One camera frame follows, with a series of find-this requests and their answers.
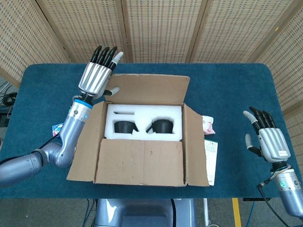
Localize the red cardboard box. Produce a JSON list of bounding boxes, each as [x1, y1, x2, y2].
[[66, 73, 210, 187]]

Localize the white green paper box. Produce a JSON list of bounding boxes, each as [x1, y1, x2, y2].
[[204, 139, 218, 186]]

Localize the white pole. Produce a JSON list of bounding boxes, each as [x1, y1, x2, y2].
[[203, 198, 210, 227]]

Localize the woven wooden folding screen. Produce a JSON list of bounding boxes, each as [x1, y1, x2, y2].
[[0, 0, 303, 123]]

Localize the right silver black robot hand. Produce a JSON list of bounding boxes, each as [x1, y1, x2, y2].
[[243, 106, 291, 164]]

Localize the blue cookie box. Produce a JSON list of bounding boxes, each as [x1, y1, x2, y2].
[[52, 122, 63, 137]]

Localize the black tea pitcher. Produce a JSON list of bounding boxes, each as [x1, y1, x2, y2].
[[114, 120, 139, 134]]

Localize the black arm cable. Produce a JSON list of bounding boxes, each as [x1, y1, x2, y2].
[[0, 138, 62, 164], [257, 165, 294, 227]]

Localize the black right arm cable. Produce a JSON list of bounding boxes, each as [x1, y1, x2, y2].
[[257, 165, 294, 227]]

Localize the black teapot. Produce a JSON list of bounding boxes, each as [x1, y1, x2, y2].
[[145, 118, 175, 134]]

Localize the white foam insert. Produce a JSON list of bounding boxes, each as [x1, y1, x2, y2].
[[104, 104, 183, 142]]

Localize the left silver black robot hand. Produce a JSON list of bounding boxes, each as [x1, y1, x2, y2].
[[78, 45, 124, 99]]

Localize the pink wet wipes pack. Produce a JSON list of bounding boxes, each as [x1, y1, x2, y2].
[[201, 115, 215, 135]]

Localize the black floor cable bundle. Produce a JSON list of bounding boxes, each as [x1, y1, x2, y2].
[[0, 80, 18, 119]]

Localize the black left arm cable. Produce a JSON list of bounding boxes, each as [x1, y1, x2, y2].
[[0, 138, 62, 164]]

